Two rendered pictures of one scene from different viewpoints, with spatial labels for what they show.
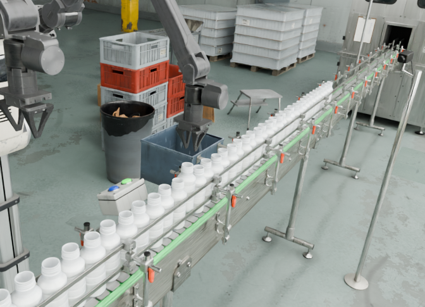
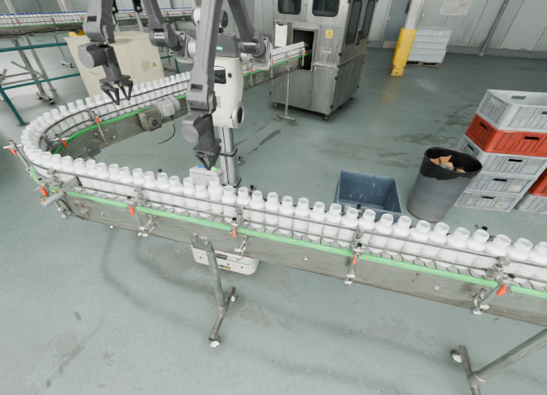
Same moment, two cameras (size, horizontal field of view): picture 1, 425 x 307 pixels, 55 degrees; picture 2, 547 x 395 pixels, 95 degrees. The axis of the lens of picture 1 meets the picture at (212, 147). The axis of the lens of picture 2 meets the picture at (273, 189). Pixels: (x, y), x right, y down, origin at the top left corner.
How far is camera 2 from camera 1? 1.40 m
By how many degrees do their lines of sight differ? 64
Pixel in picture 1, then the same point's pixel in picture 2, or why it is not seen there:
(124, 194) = (197, 173)
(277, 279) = (402, 380)
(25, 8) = (93, 27)
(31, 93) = (109, 79)
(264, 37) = not seen: outside the picture
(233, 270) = (381, 330)
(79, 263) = (113, 176)
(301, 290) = not seen: outside the picture
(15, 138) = (224, 119)
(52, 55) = (85, 55)
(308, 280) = not seen: outside the picture
